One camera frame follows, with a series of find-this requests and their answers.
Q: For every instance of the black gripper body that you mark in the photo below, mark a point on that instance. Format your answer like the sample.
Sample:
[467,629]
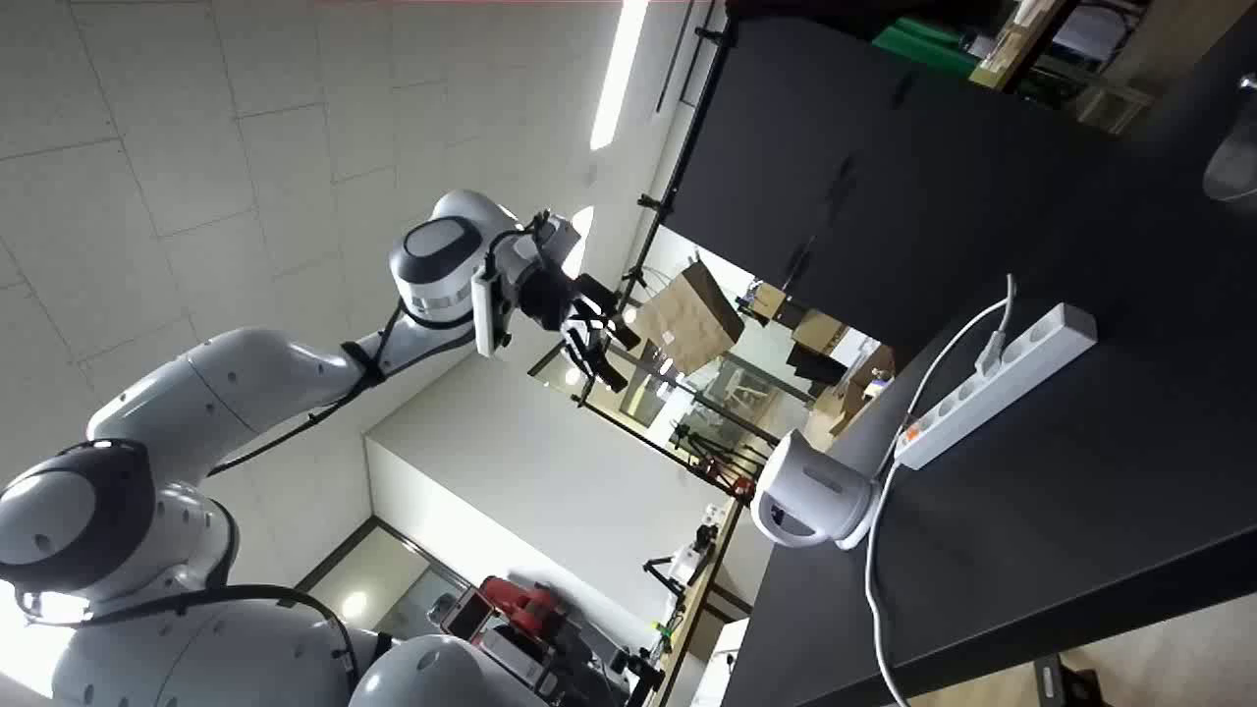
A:
[547,296]

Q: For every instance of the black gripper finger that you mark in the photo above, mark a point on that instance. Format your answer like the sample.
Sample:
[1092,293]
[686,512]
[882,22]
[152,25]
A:
[601,368]
[610,314]

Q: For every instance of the white extension power strip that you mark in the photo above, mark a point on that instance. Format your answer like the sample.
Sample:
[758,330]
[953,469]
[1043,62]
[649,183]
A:
[1007,376]

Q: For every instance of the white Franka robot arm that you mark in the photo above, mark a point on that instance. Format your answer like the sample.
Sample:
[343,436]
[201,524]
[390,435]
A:
[250,376]

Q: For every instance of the black tripod stand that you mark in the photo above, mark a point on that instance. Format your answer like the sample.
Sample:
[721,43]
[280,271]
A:
[646,249]

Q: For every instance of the brown paper bag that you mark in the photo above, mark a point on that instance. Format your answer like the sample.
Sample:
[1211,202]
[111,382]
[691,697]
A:
[687,318]

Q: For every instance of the long ceiling light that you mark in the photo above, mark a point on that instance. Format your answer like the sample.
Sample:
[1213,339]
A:
[614,81]
[581,225]

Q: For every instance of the red machine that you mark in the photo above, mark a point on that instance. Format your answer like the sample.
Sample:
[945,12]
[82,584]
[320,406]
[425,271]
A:
[525,605]

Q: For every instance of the black backdrop panel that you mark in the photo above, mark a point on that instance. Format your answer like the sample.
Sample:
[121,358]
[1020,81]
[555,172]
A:
[839,172]

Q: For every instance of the white plug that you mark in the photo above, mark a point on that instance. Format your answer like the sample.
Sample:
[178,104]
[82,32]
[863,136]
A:
[1000,342]

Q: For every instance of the green cloth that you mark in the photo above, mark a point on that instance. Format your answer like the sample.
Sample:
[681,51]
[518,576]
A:
[925,43]

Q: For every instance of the grey rounded object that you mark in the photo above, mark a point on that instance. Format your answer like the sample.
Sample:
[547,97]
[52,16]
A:
[1234,161]

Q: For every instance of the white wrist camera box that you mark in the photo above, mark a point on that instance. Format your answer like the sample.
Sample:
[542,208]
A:
[483,314]

